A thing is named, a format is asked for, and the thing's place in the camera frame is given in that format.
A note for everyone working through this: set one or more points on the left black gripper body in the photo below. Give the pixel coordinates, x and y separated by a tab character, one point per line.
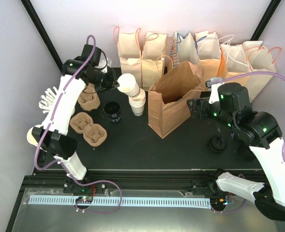
102	82

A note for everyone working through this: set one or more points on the white paper cup stack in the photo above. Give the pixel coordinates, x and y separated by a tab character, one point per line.
137	104

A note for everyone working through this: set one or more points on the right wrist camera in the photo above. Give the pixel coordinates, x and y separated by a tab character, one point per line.
212	85

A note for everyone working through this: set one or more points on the orange white paper bag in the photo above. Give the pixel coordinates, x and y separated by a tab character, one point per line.
209	54

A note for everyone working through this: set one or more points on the tilted paper cup stack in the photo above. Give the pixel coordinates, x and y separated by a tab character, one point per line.
30	138

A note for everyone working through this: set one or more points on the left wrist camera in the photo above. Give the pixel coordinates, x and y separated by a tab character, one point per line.
104	64

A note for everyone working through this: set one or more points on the white slotted cable duct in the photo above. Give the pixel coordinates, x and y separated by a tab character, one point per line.
124	201

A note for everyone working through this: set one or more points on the white cream logo bag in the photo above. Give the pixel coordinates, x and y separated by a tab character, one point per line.
261	59

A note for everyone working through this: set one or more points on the blue patterned paper bag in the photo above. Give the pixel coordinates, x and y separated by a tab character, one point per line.
182	49

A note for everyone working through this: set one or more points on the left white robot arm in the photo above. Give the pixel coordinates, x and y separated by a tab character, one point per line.
51	135

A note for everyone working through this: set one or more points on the cream paper bag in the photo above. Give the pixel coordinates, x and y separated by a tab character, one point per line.
153	60

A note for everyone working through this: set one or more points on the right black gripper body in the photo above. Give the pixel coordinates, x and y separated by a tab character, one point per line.
204	114

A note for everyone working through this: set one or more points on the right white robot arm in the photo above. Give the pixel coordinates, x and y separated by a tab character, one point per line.
261	139

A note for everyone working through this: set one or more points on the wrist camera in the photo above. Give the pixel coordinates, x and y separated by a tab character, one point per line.
212	85
104	64

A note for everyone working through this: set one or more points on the black cup lid stack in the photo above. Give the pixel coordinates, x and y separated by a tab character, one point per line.
217	145
245	153

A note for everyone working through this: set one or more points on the brown kraft paper bag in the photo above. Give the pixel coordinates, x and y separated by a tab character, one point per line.
167	98

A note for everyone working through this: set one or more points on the stacked pulp cup carriers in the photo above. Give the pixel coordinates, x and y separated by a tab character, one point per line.
88	99

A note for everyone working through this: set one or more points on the cup of white stirrers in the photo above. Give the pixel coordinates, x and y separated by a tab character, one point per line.
47	100

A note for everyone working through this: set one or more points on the black paper cup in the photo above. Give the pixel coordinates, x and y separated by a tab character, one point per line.
112	110

